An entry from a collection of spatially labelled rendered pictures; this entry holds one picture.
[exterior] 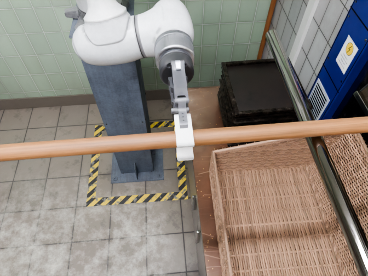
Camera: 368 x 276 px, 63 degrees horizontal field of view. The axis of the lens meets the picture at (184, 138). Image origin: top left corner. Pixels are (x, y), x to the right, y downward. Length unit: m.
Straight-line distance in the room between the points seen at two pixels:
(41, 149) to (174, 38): 0.35
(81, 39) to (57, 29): 1.16
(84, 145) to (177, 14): 0.37
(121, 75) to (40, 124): 1.15
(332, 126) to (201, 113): 0.86
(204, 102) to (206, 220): 0.57
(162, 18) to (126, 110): 0.74
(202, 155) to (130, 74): 0.44
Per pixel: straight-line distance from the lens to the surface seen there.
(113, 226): 1.77
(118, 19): 0.74
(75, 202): 1.89
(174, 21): 0.72
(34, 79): 2.22
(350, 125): 0.62
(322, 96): 1.30
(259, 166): 1.22
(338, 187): 0.58
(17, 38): 2.03
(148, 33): 0.73
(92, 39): 0.75
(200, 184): 1.18
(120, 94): 1.33
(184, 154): 0.55
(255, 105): 1.14
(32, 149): 0.58
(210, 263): 1.09
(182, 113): 0.54
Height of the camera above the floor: 1.64
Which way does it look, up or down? 55 degrees down
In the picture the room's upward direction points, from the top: straight up
